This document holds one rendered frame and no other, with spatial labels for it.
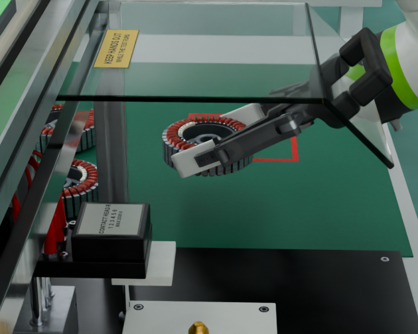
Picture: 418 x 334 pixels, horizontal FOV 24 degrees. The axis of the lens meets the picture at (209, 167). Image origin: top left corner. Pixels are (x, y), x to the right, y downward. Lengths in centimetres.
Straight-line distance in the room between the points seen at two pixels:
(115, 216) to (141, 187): 41
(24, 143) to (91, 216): 26
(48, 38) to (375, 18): 371
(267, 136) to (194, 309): 21
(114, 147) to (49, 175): 35
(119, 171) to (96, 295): 13
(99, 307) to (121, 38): 30
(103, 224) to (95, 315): 17
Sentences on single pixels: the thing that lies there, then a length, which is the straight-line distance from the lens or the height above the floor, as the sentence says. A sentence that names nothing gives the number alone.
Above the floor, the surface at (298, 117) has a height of 92.
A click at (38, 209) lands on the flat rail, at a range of 63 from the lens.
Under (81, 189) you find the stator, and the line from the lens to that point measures 120.
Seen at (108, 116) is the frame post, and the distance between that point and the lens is 101.
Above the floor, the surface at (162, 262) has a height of 88.
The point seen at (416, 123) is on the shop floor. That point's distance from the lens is 334.
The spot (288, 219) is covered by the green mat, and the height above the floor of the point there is 75.
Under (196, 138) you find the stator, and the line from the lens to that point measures 118.
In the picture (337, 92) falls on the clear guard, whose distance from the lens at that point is 78.
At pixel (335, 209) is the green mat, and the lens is 123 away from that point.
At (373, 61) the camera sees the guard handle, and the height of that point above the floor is 106.
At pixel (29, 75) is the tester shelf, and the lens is 65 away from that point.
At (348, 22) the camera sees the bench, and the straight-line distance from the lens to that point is 223.
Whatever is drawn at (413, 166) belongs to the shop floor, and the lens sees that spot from 305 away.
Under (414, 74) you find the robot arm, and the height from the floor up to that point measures 99.
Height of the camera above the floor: 135
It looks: 27 degrees down
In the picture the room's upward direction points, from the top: straight up
